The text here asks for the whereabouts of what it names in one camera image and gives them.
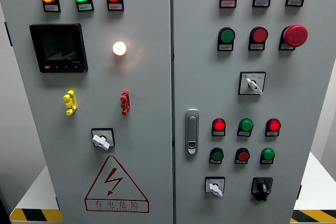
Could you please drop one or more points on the pale grey cabinet door with display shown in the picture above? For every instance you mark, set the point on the pale grey cabinet door with display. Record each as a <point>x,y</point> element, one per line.
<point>144,90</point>

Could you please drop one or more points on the silver door lock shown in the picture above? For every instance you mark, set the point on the silver door lock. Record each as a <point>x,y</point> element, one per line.
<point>191,132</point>

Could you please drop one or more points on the pale grey cabinet door with lock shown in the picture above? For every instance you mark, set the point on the pale grey cabinet door with lock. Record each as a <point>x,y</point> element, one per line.
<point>210,90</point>

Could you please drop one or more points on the small lit red lamp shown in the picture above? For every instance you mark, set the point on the small lit red lamp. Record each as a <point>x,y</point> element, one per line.
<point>273,125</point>
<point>219,125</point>

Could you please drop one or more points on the small label plate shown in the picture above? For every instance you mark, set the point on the small label plate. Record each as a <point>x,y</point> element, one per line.
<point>225,47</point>
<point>85,7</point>
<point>271,134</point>
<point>240,161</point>
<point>256,47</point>
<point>266,162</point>
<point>215,161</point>
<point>243,134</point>
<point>294,2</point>
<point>52,8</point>
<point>261,3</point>
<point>115,6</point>
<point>228,4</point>
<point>285,47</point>
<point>218,133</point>

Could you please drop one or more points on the white glowing lamp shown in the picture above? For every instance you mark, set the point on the white glowing lamp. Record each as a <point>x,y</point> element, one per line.
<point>119,48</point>

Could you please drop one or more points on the small green push button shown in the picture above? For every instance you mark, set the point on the small green push button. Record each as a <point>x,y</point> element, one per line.
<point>217,155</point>

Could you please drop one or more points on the small green lamp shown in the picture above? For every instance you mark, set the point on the small green lamp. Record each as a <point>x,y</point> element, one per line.
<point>268,154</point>
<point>246,125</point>

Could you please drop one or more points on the large green push button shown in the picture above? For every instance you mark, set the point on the large green push button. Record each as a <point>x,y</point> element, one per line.
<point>227,35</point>

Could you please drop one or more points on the small red push button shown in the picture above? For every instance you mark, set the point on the small red push button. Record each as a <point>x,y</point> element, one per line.
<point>243,155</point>

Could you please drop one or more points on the red warning triangle sticker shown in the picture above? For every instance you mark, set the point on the red warning triangle sticker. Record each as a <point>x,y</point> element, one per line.
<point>114,179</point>

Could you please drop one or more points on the large red push button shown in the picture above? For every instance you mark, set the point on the large red push button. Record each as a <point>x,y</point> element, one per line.
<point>259,35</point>

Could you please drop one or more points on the black display meter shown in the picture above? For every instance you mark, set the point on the black display meter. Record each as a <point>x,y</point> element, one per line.
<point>59,48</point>

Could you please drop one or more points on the large red stop button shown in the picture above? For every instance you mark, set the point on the large red stop button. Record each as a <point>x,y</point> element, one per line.
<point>296,36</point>

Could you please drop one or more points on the black door hinge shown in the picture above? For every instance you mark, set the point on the black door hinge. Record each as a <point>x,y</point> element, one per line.
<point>8,33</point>
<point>299,192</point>
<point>57,203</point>

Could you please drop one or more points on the white platform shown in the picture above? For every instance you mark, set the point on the white platform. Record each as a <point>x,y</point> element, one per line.
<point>315,182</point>
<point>34,192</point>

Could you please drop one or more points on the black and yellow striped tape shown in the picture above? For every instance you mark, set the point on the black and yellow striped tape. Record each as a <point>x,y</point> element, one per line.
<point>315,216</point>
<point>36,215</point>

